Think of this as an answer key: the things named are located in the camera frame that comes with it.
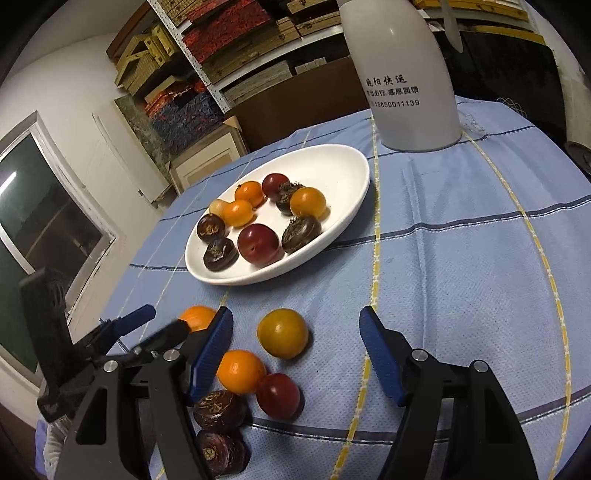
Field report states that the large orange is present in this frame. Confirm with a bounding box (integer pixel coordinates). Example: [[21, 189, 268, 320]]
[[216, 349, 267, 395]]

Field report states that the yellowish orange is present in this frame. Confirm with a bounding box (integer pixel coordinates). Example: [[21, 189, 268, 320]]
[[257, 308, 310, 360]]

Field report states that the pile of patterned boxes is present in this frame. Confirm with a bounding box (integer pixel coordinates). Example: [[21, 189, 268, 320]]
[[107, 23, 227, 153]]

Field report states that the white leaning board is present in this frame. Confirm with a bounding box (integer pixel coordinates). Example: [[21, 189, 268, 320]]
[[90, 111, 169, 204]]

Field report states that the white thermos jug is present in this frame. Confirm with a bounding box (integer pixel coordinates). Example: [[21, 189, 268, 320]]
[[336, 0, 464, 153]]

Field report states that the green marbled slab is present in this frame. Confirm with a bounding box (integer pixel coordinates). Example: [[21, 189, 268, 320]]
[[113, 95, 171, 167]]

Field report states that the blue checked tablecloth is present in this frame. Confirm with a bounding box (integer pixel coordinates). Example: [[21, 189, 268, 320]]
[[99, 95, 591, 480]]

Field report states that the brown board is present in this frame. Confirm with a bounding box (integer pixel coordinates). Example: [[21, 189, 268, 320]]
[[233, 55, 370, 153]]

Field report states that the stack of woven boxes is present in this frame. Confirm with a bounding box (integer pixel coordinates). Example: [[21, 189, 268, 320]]
[[157, 0, 529, 109]]

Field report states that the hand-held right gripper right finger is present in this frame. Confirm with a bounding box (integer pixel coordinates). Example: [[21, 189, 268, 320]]
[[359, 305, 540, 480]]

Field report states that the white oval plate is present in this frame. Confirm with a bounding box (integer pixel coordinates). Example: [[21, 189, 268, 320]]
[[185, 144, 371, 285]]

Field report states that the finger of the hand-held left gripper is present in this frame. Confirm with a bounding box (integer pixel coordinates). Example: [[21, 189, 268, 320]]
[[71, 304, 157, 361], [92, 319, 191, 368]]

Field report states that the black round stand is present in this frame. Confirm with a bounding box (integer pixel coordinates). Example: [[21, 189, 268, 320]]
[[564, 141, 591, 174]]

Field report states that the white metal shelf rack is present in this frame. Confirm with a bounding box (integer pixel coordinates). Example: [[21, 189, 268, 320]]
[[148, 0, 546, 116]]

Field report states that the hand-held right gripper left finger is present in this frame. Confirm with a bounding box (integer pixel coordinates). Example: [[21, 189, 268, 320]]
[[54, 305, 234, 480]]

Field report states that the dark cloth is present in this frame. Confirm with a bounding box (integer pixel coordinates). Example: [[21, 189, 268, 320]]
[[443, 30, 566, 144]]

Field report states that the person's left forearm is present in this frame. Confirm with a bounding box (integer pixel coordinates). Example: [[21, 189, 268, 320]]
[[34, 413, 70, 480]]

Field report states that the beige picture frame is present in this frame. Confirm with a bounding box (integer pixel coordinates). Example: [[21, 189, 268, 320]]
[[168, 115, 247, 195]]

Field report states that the dark water chestnut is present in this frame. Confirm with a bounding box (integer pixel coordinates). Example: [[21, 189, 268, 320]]
[[281, 215, 322, 254], [193, 390, 249, 435], [196, 429, 251, 478], [197, 214, 227, 241], [204, 237, 239, 272], [276, 182, 305, 216]]

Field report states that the window with white frame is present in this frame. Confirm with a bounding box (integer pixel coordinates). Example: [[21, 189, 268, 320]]
[[0, 111, 118, 384]]

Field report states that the large red plum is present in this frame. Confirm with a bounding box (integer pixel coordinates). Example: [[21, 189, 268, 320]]
[[237, 223, 280, 265]]

